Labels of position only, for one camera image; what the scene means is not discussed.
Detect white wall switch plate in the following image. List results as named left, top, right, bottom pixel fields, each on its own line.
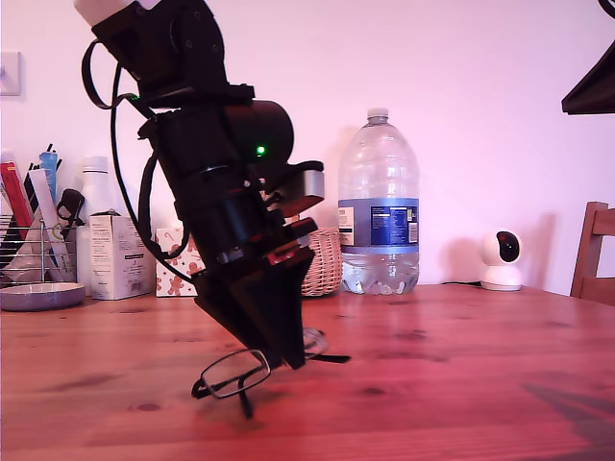
left=0, top=51, right=23, bottom=97

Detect wicker basket with handle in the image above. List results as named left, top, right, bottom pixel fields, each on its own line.
left=300, top=227, right=343, bottom=298

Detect brown wooden chair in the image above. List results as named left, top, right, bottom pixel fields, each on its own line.
left=570, top=201, right=615, bottom=307

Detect metal wire rack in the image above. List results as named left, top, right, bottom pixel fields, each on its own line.
left=0, top=213, right=79, bottom=289

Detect small black clip object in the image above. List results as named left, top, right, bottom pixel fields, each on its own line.
left=56, top=188, right=86, bottom=227

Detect white slim bottle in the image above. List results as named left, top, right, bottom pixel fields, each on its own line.
left=76, top=155, right=121, bottom=289

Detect gingerbread print box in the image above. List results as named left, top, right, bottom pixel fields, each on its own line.
left=154, top=228, right=201, bottom=298

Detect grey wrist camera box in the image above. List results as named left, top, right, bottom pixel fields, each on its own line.
left=249, top=159, right=327, bottom=216

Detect small white round camera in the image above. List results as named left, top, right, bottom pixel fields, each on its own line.
left=480, top=230, right=525, bottom=293

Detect thick black sleeved cable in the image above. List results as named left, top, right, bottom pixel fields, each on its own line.
left=80, top=37, right=164, bottom=255

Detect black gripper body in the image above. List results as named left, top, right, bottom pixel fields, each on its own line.
left=173, top=164, right=319, bottom=285

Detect white printed carton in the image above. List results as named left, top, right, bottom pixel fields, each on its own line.
left=88, top=213, right=158, bottom=302

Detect thin black cable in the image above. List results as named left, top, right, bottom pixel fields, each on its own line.
left=109, top=61, right=198, bottom=282

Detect lilac grey shallow bowl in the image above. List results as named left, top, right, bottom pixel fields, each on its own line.
left=0, top=281, right=86, bottom=312

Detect large clear water bottle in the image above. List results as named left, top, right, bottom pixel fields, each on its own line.
left=337, top=108, right=421, bottom=296

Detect red flat packet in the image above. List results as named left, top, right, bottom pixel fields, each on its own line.
left=0, top=161, right=35, bottom=241

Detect blue tube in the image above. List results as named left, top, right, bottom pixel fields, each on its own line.
left=39, top=151, right=62, bottom=206

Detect black thin-framed glasses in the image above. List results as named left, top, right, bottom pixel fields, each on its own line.
left=190, top=328, right=352, bottom=420

